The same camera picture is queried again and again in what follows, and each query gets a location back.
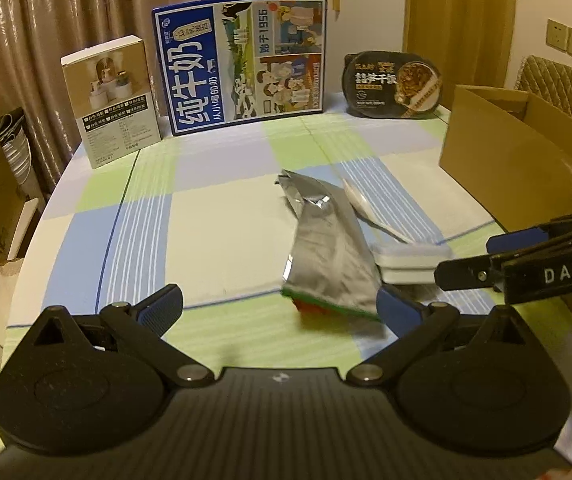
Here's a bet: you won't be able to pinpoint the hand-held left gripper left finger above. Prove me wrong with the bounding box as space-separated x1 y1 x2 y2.
21 284 213 387

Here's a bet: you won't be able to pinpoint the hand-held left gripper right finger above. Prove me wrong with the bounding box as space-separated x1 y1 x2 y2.
348 287 538 387

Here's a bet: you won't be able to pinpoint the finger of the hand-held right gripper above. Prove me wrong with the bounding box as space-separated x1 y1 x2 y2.
433 252 513 292
486 212 572 257

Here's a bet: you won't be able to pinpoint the silver foil bag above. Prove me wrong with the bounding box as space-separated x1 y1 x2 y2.
276 169 385 323

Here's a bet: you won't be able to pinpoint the desktop with checked cloth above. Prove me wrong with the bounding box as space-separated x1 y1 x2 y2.
1 92 572 413

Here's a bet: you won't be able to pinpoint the white flat box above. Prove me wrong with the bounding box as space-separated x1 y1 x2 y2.
370 242 455 267
381 263 448 286

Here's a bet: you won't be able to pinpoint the white plastic spoon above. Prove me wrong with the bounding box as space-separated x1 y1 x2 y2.
341 177 412 245

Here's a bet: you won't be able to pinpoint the white cloth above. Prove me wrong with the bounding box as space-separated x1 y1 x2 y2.
0 256 23 312

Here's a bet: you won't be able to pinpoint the quilted chair back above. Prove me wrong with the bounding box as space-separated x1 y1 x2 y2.
513 55 572 142

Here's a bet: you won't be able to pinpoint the black instant rice bowl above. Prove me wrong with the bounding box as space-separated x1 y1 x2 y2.
341 50 445 120

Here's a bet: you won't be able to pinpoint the white humidifier box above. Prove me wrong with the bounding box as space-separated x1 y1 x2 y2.
61 35 163 170

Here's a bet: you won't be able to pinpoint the stack of white bowls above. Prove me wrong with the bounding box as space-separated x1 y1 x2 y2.
0 109 35 197

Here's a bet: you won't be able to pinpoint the yellow curtain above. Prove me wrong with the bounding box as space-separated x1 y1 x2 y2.
403 0 518 107

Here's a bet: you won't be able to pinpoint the blue milk carton box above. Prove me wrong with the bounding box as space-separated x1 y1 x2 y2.
152 0 328 137

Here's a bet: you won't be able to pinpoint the beige pleated curtain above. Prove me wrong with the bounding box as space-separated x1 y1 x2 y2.
0 0 295 202

